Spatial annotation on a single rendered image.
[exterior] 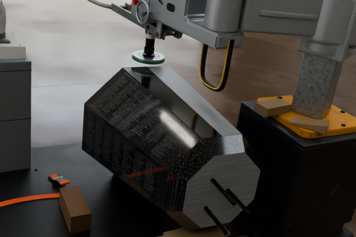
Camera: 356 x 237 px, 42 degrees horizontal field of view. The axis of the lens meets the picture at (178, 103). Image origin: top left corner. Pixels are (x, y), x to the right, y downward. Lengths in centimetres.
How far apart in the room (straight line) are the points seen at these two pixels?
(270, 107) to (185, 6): 74
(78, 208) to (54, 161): 76
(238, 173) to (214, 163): 17
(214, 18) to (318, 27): 57
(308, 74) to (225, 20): 64
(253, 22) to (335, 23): 43
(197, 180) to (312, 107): 93
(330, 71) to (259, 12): 56
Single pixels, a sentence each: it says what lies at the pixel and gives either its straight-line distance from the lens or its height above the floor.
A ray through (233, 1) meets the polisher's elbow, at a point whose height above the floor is 141.
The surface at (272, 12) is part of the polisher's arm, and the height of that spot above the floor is 137.
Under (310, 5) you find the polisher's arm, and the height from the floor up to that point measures 142.
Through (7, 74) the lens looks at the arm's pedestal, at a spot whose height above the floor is 72.
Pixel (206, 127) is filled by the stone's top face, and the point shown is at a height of 82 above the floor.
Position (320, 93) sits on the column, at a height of 94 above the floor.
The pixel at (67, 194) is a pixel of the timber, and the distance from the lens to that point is 294.
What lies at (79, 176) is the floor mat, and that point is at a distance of 332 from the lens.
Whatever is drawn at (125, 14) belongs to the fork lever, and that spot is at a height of 110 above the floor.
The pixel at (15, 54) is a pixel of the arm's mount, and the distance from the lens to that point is 311.
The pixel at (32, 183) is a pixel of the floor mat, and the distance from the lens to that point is 325.
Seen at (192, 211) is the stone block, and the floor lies 47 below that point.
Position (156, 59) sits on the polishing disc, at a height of 88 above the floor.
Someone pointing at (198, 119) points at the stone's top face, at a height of 82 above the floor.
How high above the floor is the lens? 181
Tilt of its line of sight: 23 degrees down
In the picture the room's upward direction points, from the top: 8 degrees clockwise
